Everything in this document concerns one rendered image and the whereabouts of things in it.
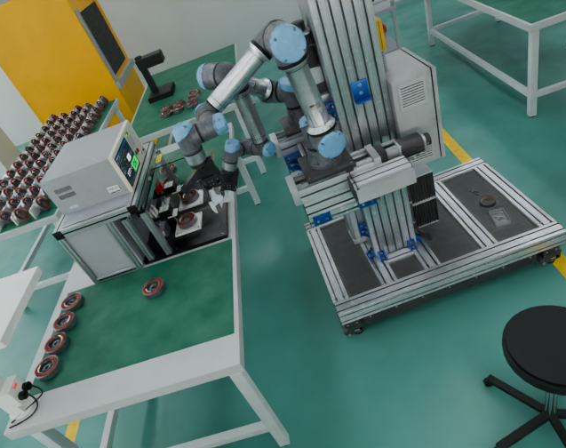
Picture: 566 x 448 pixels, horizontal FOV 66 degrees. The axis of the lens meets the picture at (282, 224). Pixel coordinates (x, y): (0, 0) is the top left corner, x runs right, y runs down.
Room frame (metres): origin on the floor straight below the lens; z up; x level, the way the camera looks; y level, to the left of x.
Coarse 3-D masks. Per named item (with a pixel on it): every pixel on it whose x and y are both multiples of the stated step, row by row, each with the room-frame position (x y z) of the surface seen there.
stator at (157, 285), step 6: (150, 282) 1.70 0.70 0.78; (156, 282) 1.69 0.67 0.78; (162, 282) 1.67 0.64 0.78; (144, 288) 1.67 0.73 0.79; (150, 288) 1.67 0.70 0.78; (156, 288) 1.63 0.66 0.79; (162, 288) 1.63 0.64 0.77; (144, 294) 1.63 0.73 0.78; (150, 294) 1.61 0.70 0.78; (156, 294) 1.61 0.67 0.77
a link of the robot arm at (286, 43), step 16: (272, 32) 1.53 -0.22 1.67; (288, 32) 1.49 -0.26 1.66; (272, 48) 1.51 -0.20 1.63; (288, 48) 1.49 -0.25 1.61; (304, 48) 1.49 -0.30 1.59; (288, 64) 1.50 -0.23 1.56; (304, 64) 1.52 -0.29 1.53; (304, 80) 1.51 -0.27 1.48; (304, 96) 1.52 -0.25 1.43; (320, 96) 1.53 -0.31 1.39; (304, 112) 1.54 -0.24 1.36; (320, 112) 1.51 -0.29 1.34; (320, 128) 1.51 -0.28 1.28; (336, 128) 1.52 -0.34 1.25; (320, 144) 1.50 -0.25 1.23; (336, 144) 1.49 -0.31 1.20
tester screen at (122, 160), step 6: (126, 144) 2.24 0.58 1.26; (120, 150) 2.13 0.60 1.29; (126, 150) 2.20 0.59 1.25; (120, 156) 2.09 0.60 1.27; (126, 156) 2.15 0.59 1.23; (132, 156) 2.22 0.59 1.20; (120, 162) 2.06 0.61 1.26; (126, 162) 2.12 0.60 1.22; (120, 168) 2.02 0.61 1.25; (126, 168) 2.08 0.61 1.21; (132, 168) 2.14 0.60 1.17; (126, 174) 2.04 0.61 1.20; (132, 180) 2.06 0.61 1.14
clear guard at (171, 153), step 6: (174, 144) 2.48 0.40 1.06; (156, 150) 2.50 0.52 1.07; (162, 150) 2.47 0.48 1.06; (168, 150) 2.43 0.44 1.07; (174, 150) 2.40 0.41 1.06; (180, 150) 2.36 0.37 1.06; (156, 156) 2.42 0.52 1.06; (162, 156) 2.39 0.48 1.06; (168, 156) 2.35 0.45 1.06; (174, 156) 2.32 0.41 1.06; (180, 156) 2.28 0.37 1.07; (162, 162) 2.32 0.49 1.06; (168, 162) 2.28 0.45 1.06
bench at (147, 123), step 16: (224, 48) 5.37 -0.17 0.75; (192, 64) 5.27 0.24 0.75; (160, 80) 5.18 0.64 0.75; (176, 80) 4.92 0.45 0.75; (192, 80) 4.69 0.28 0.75; (144, 96) 4.83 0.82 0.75; (176, 96) 4.39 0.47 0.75; (208, 96) 4.02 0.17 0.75; (144, 112) 4.32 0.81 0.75; (160, 112) 4.13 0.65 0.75; (192, 112) 3.79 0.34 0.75; (224, 112) 3.60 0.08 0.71; (144, 128) 3.89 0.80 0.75; (160, 128) 3.73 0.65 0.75; (256, 160) 3.62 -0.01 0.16
